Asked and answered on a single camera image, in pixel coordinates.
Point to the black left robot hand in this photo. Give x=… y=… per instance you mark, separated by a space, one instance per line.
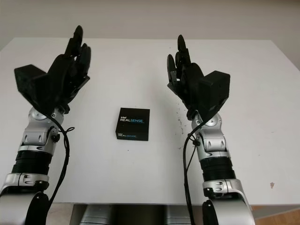
x=63 y=75

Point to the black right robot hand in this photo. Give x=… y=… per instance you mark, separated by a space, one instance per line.
x=187 y=82

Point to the black RealSense box lid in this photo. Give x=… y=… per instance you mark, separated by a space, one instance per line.
x=133 y=117

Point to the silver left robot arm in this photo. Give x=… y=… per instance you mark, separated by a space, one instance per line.
x=35 y=140

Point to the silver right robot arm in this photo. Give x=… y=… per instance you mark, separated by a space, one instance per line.
x=215 y=145

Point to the silver right robot thigh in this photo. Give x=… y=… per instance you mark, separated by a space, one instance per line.
x=180 y=215

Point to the silver robot thigh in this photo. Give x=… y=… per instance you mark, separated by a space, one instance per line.
x=180 y=215
x=96 y=215

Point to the dark robot waist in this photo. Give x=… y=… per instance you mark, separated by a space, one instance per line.
x=138 y=215

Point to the silver left robot thigh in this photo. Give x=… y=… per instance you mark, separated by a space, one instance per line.
x=96 y=215

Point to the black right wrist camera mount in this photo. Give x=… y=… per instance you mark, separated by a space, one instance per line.
x=215 y=91

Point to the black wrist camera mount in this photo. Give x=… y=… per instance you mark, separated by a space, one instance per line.
x=215 y=91
x=25 y=79

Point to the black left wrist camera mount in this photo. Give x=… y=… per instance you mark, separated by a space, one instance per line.
x=25 y=79

